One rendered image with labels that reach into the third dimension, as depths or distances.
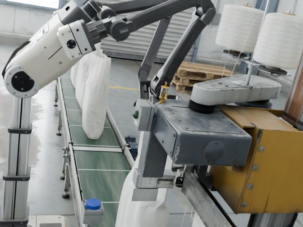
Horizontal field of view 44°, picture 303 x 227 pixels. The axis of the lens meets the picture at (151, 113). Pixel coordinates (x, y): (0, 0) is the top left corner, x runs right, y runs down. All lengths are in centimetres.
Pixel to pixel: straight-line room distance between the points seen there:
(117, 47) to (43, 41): 730
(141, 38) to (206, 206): 793
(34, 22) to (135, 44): 230
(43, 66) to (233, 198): 96
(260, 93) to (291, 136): 24
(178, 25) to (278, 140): 806
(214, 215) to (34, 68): 100
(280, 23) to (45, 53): 94
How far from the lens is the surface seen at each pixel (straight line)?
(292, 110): 142
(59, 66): 165
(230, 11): 142
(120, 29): 149
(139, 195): 138
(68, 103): 408
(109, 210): 236
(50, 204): 305
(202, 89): 121
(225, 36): 142
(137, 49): 902
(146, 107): 121
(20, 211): 211
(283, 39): 120
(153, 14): 154
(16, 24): 875
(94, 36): 149
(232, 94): 131
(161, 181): 136
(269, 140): 125
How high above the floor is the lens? 169
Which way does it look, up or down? 18 degrees down
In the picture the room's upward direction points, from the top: 11 degrees clockwise
